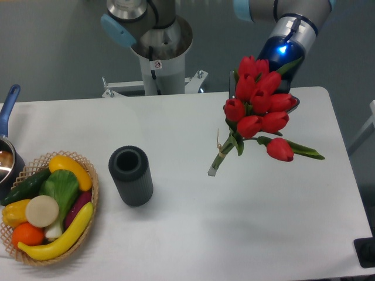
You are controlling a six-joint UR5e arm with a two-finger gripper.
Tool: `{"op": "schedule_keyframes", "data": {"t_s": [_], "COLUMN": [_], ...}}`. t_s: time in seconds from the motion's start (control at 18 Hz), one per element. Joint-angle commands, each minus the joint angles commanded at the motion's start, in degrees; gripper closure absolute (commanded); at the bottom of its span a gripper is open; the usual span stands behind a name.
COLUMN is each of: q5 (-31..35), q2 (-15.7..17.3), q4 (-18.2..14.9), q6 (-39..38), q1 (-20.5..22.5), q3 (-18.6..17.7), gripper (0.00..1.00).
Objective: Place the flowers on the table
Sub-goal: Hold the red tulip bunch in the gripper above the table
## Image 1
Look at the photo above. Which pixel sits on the green cucumber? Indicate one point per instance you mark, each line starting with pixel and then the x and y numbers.
pixel 28 188

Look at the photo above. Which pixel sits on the red tulip bouquet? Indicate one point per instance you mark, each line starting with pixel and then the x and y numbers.
pixel 257 113

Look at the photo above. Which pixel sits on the yellow bell pepper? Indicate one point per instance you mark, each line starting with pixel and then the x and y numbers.
pixel 14 214

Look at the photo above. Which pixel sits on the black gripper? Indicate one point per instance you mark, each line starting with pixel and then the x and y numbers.
pixel 278 53

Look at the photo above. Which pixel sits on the white frame at right edge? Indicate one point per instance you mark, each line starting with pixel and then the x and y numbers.
pixel 363 133

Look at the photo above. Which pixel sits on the orange fruit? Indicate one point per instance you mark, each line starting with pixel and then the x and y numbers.
pixel 27 234

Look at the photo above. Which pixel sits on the woven wicker basket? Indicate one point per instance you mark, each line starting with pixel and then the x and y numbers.
pixel 33 167

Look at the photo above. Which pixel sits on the black device at table edge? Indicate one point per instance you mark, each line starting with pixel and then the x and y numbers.
pixel 365 251

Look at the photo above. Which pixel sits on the dark grey ribbed vase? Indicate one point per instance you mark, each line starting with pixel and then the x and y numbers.
pixel 130 171

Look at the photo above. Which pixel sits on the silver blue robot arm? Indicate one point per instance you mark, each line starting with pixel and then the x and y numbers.
pixel 160 39

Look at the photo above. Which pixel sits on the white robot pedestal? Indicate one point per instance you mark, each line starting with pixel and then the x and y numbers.
pixel 159 77

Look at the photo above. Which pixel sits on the blue handled saucepan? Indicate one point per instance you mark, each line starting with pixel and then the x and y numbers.
pixel 11 162

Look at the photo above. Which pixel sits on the purple eggplant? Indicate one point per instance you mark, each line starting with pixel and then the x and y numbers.
pixel 82 199

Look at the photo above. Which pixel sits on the beige round radish slice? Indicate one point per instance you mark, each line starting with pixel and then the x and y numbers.
pixel 42 211

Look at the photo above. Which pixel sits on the green bok choy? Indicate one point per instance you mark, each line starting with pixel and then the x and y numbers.
pixel 63 186

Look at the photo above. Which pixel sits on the yellow banana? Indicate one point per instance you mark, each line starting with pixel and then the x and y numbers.
pixel 65 241

